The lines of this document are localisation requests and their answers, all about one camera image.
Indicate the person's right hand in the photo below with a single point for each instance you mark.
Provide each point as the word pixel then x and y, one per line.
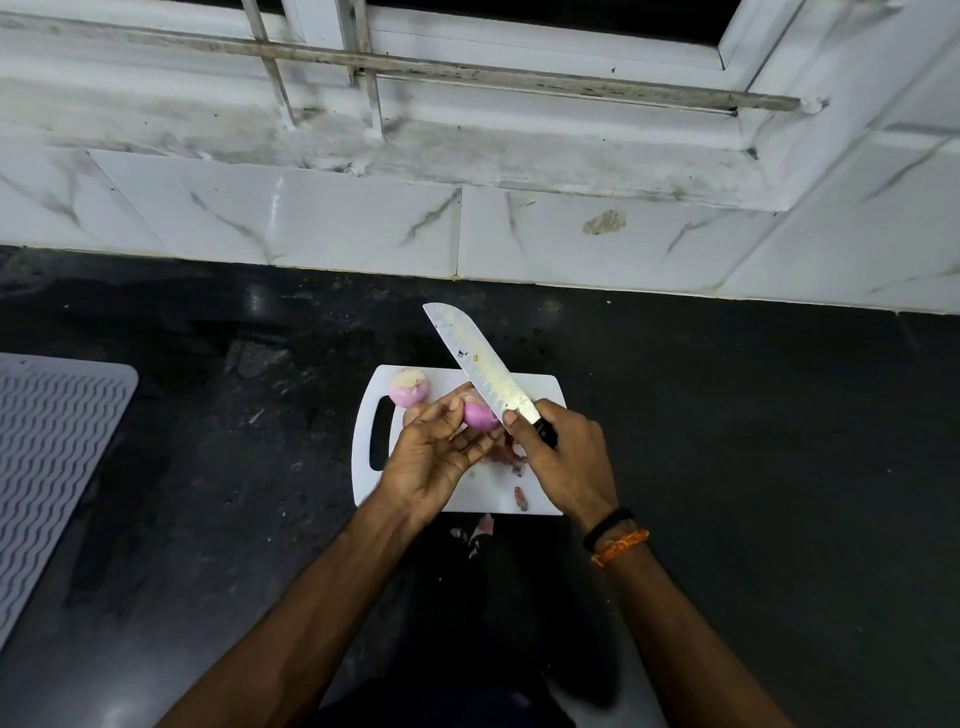
pixel 574 469

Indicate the person's left hand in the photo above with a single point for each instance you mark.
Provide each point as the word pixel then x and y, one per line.
pixel 424 465

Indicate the person's left thumb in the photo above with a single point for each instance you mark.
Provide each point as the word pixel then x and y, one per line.
pixel 435 411

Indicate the person's right thumb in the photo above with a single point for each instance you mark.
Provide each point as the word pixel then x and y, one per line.
pixel 519 435

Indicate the peeled pink onion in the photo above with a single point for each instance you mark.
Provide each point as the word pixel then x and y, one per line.
pixel 480 416

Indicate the person's left forearm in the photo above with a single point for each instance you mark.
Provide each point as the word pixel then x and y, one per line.
pixel 300 630

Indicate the person's right forearm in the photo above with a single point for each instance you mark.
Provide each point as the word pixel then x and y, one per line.
pixel 675 637

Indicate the pink onion peel scrap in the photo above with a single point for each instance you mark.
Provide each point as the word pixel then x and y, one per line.
pixel 512 456
pixel 484 525
pixel 520 498

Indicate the pale peeled onion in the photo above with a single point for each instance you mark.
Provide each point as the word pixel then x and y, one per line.
pixel 409 387

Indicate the white plastic cutting board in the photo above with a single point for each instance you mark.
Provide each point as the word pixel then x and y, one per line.
pixel 540 390

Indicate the black wristband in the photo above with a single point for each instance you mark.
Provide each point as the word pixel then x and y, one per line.
pixel 607 523

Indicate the dark garment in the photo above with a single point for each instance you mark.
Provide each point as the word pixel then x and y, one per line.
pixel 442 705

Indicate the rusty metal window grille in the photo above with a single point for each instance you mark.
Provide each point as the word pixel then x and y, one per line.
pixel 450 71

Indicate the grey ribbed drying mat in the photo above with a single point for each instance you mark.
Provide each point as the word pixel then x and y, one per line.
pixel 52 465

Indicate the white window frame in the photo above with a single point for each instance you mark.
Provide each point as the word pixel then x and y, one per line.
pixel 540 34

